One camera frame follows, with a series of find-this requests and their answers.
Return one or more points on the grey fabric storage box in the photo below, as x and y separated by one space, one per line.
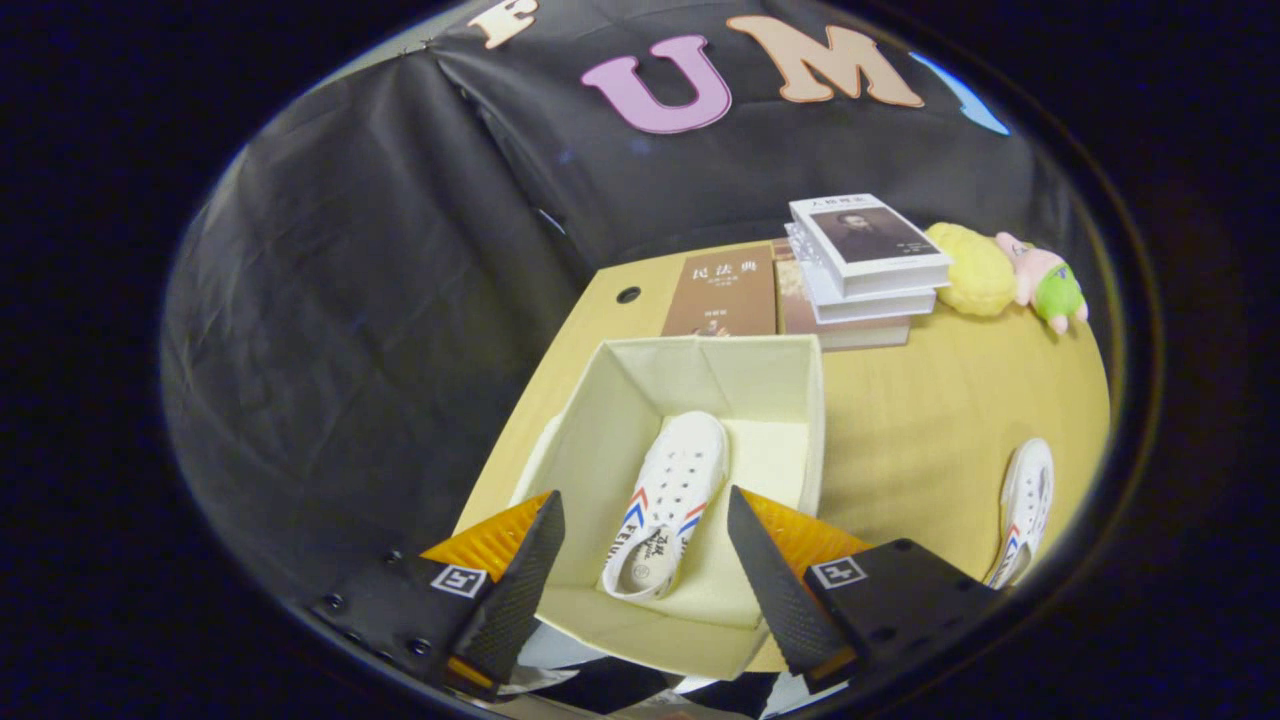
740 385

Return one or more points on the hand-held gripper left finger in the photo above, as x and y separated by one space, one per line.
515 610

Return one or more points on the white book portrait cover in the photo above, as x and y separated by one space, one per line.
860 235

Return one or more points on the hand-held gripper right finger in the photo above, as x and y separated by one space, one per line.
775 600

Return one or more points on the thick tan cover book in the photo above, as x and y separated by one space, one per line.
860 333

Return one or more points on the white canvas shoe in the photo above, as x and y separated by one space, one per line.
680 465
1030 490

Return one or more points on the white paperback book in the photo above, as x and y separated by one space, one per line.
870 308

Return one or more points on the yellow plush toy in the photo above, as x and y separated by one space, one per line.
975 275

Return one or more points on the pink and green plush toy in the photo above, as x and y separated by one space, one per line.
1060 290

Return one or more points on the brown cover book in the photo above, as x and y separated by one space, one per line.
720 290

